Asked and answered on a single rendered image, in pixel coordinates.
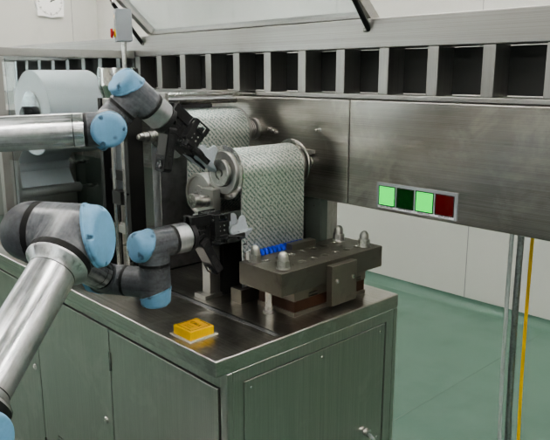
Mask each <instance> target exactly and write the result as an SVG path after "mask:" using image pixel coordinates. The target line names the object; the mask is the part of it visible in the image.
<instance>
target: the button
mask: <svg viewBox="0 0 550 440"><path fill-rule="evenodd" d="M174 333H175V334H177V335H179V336H181V337H183V338H184V339H186V340H189V341H193V340H197V339H200V338H202V337H205V336H208V335H210V334H213V333H214V326H213V325H211V324H210V323H208V322H205V321H203V320H200V319H198V318H194V319H192V320H187V321H184V322H181V323H178V324H175V325H174Z"/></svg>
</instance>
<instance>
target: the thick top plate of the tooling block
mask: <svg viewBox="0 0 550 440"><path fill-rule="evenodd" d="M344 238H345V241H342V242H336V241H333V239H332V238H329V239H326V240H322V241H319V242H316V245H313V246H309V247H306V248H302V249H299V250H296V251H289V250H284V251H285V252H287V254H288V258H289V261H290V267H291V269H290V270H286V271H281V270H277V269H276V267H277V260H278V255H279V253H280V251H278V252H274V253H271V254H267V255H264V256H261V259H262V262H261V263H258V264H253V263H249V262H248V260H243V261H239V283H240V284H243V285H247V286H250V287H252V288H255V289H258V290H260V291H263V292H268V293H270V294H272V295H275V296H278V297H280V298H283V297H285V296H288V295H291V294H294V293H297V292H302V291H304V290H307V289H310V288H313V287H316V286H319V285H324V284H326V283H327V266H328V265H331V264H334V263H338V262H340V261H344V260H347V259H350V258H353V259H357V273H360V272H364V271H367V270H370V269H374V268H376V267H379V266H382V246H381V245H378V244H370V247H368V248H361V247H358V246H357V244H358V240H355V239H351V238H347V237H344Z"/></svg>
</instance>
